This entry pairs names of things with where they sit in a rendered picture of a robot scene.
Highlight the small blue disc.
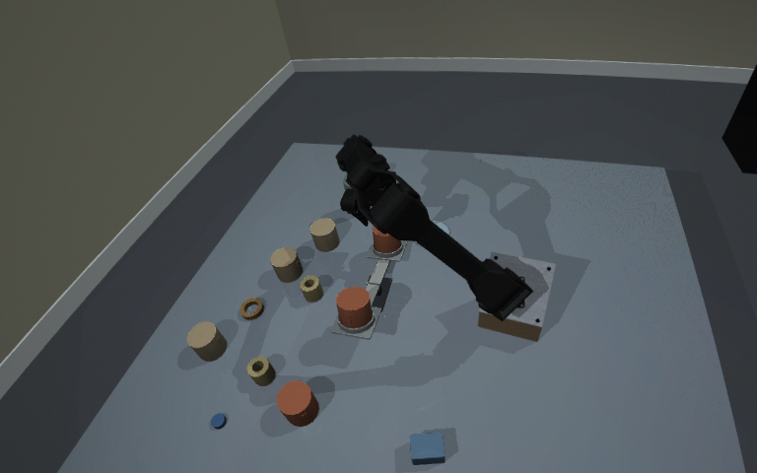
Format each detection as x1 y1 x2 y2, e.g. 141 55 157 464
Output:
211 414 227 429

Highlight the brown flat ring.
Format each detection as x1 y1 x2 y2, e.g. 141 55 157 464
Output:
240 298 265 320

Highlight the blue square block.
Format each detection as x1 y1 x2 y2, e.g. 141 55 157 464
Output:
410 433 445 465

